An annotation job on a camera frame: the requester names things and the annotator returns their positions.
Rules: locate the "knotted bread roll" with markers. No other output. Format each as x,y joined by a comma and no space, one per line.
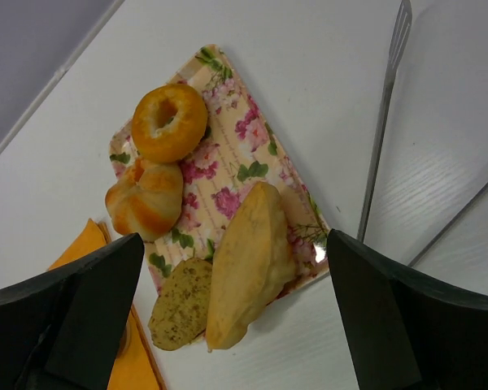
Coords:
146,199

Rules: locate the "metal slotted spatula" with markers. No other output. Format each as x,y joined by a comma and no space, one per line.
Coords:
399,38

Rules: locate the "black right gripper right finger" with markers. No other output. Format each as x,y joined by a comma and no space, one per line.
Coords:
406,329

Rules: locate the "seeded oval bread slice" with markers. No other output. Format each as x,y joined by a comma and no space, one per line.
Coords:
179,315

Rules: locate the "orange glazed bagel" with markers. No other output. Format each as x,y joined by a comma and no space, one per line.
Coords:
169,122

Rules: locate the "floral rectangular tray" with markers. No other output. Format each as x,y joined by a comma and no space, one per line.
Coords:
238,150

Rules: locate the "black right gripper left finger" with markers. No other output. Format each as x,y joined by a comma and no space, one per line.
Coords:
62,329

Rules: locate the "orange cloth napkin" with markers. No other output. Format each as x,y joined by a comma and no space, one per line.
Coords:
134,366

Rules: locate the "large triangular pastry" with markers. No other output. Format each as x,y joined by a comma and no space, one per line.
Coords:
252,264

